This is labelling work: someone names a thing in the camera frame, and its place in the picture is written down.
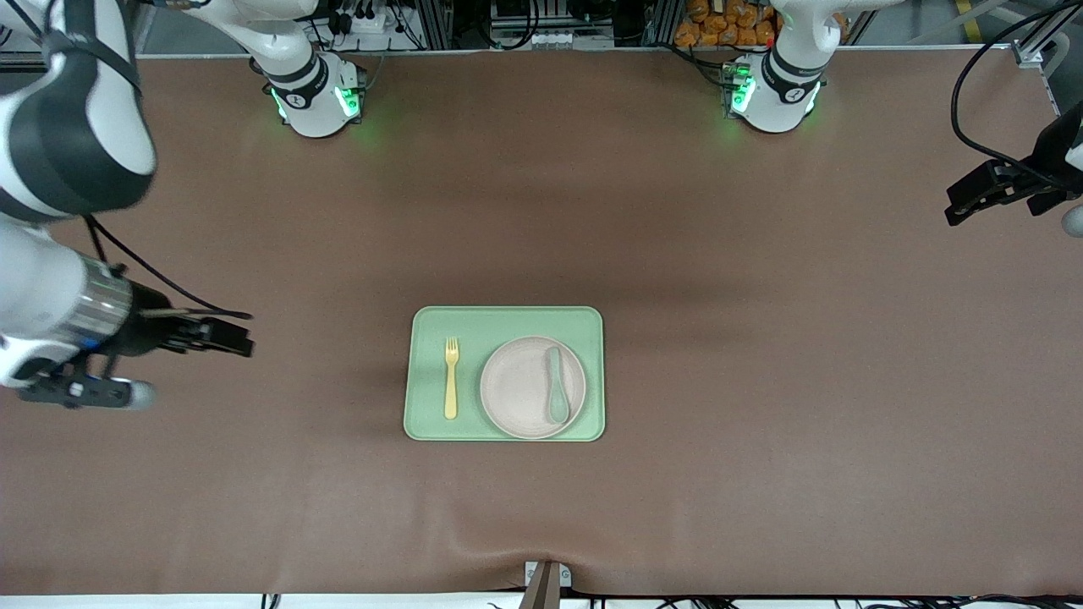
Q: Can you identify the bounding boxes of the yellow plastic fork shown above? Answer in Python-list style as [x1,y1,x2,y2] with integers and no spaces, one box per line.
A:
[444,337,460,420]

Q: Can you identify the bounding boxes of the round beige plate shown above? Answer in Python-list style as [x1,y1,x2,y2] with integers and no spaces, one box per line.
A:
[480,336,587,440]

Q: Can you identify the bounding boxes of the brown table mat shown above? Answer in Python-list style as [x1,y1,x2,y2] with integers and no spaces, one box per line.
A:
[0,47,1083,597]

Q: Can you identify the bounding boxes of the green rectangular tray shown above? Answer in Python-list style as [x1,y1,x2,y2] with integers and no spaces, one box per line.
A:
[404,305,607,442]

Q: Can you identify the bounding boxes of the orange snack packets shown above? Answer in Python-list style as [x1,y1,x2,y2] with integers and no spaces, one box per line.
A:
[674,0,772,48]

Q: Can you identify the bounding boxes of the green plastic spoon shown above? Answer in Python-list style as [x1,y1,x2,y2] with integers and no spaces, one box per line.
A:
[546,345,571,425]

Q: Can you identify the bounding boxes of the white power strip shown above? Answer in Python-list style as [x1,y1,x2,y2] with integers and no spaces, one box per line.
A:
[334,4,400,39]

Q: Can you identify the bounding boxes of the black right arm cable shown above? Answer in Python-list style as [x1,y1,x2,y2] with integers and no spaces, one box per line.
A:
[82,214,255,321]

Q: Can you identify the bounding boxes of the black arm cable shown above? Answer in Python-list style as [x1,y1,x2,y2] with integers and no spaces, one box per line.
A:
[951,0,1083,170]
[82,214,255,321]

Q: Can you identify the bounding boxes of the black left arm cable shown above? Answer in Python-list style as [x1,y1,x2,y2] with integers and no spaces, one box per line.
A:
[951,0,1083,170]

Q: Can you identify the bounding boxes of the aluminium frame post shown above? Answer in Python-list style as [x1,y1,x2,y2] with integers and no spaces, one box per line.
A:
[645,0,679,47]
[423,0,458,50]

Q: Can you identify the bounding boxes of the brown post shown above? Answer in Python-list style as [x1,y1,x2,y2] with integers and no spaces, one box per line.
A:
[518,561,561,609]

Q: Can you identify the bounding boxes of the metal table edge bracket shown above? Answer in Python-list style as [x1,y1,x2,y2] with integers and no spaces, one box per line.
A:
[524,561,573,590]

